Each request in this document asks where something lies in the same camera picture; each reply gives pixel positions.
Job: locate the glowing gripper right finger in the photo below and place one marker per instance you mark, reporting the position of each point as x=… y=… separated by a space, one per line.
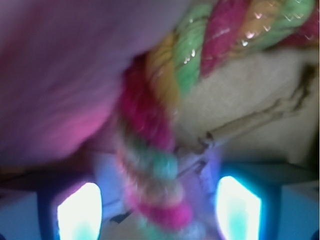
x=246 y=209

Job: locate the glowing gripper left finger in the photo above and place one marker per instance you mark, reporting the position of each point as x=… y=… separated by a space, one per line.
x=71 y=213

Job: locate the multicolored twisted rope toy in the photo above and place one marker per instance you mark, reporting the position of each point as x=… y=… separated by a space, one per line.
x=206 y=36

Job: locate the pink plush toy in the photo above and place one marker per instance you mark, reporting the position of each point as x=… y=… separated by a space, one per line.
x=61 y=64

